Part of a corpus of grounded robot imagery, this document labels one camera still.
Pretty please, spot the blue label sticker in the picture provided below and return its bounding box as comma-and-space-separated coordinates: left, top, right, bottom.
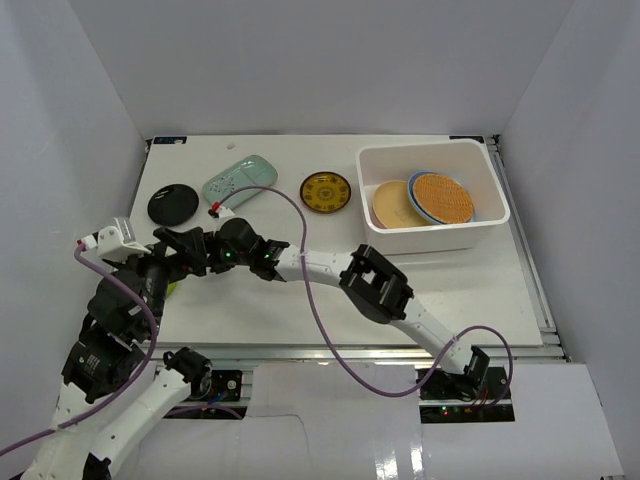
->
152, 136, 187, 145

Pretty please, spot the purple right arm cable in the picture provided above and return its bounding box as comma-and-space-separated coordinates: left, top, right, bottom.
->
214, 185, 514, 409

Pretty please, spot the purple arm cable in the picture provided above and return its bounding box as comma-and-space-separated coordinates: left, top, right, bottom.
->
214, 185, 514, 409
0, 244, 246, 459

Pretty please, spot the tan round plate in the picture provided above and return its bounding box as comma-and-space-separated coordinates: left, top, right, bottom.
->
372, 180, 429, 229

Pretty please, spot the white plastic bin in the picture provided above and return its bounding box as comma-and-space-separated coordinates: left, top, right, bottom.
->
356, 138, 511, 255

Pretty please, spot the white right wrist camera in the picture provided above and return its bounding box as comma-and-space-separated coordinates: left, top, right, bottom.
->
208, 202, 235, 220

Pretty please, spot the yellow black patterned plate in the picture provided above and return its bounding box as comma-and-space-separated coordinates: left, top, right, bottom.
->
299, 171, 352, 215

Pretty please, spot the black round plate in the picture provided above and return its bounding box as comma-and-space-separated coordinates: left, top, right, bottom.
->
147, 184, 199, 227

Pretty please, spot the pink round plate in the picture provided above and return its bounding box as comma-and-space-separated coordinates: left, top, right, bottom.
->
370, 203, 384, 229

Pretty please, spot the pale green rectangular dish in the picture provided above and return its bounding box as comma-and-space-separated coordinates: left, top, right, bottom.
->
202, 155, 278, 209

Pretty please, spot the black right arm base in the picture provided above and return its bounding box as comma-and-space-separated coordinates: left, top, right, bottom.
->
419, 367, 515, 425

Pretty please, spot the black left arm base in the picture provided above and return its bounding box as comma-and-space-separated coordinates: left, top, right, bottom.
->
165, 370, 246, 420

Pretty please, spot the aluminium table frame rail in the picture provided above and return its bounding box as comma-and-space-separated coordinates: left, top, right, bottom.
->
87, 344, 566, 364

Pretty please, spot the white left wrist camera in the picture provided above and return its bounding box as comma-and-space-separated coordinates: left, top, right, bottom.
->
77, 217, 151, 263

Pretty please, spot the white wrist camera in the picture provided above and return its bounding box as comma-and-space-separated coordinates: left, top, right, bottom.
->
208, 202, 235, 220
77, 217, 151, 263

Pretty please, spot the blue round plate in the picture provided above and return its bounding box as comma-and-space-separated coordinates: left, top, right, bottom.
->
407, 171, 441, 225

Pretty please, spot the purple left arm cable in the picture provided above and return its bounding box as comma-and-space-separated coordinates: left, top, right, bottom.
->
0, 244, 246, 459

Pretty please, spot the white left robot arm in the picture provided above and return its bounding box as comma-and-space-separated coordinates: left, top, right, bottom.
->
21, 238, 212, 479

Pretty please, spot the woven wicker round plate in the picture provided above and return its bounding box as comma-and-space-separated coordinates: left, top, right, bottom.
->
414, 173, 474, 224

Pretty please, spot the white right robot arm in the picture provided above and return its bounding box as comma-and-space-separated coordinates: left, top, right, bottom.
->
153, 218, 489, 399

